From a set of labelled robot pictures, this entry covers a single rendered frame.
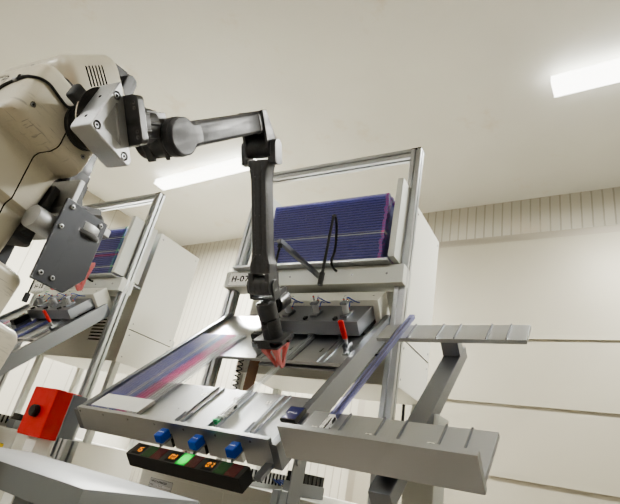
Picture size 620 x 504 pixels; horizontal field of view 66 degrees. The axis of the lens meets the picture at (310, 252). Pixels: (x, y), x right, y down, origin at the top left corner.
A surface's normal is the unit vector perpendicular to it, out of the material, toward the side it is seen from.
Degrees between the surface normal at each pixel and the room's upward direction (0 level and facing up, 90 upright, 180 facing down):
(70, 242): 90
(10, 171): 90
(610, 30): 180
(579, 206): 90
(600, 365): 90
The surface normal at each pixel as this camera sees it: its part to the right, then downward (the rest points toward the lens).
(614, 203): -0.53, -0.45
